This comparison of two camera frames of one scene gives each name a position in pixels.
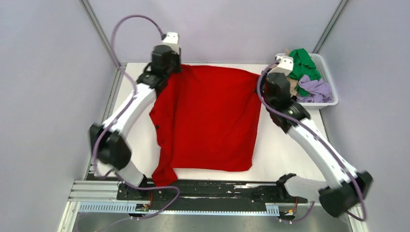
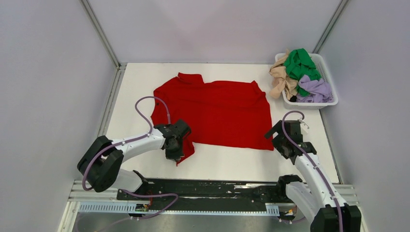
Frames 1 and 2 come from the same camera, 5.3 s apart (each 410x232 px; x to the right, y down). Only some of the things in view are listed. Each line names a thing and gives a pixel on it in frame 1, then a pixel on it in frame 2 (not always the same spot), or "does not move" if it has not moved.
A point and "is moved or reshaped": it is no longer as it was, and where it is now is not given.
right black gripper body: x=265 y=97 → x=278 y=141
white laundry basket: x=324 y=74 does not move
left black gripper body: x=174 y=65 → x=176 y=152
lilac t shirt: x=320 y=91 does not move
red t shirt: x=205 y=118 is moved or reshaped
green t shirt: x=303 y=65 does not move
